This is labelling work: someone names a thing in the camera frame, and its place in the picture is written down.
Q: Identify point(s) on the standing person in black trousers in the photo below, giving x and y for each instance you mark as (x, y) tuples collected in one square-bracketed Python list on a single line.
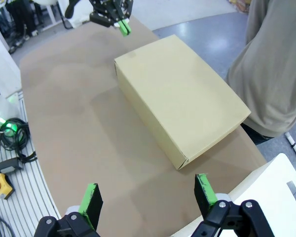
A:
[(22, 14)]

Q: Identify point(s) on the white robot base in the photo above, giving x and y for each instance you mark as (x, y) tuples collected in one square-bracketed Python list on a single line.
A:
[(0, 108)]

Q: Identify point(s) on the grey handheld controller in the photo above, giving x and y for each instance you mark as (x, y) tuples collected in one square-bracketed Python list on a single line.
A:
[(7, 166)]

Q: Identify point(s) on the yellow emergency stop button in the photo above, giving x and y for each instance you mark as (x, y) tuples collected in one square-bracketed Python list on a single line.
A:
[(1, 186)]

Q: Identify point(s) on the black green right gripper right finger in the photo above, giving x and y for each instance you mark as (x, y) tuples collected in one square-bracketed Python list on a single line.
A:
[(207, 197)]

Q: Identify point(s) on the person in beige sweater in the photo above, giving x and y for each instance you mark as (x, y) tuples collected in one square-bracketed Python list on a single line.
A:
[(273, 74)]

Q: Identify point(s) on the cardboard shoe box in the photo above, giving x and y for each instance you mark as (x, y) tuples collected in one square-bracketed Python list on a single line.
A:
[(177, 93)]

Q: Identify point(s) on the grey slotted aluminium platform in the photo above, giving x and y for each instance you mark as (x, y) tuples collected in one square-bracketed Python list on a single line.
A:
[(27, 197)]

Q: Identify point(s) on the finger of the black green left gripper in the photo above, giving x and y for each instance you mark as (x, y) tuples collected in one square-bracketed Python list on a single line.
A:
[(128, 26), (123, 29)]

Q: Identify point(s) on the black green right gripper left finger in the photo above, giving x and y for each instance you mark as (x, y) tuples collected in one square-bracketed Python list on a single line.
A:
[(88, 214)]

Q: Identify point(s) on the pile of patterned clothes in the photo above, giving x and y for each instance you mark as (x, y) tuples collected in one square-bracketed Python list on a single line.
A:
[(239, 5)]

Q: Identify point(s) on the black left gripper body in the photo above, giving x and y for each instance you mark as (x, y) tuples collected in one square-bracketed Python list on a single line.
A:
[(106, 12)]

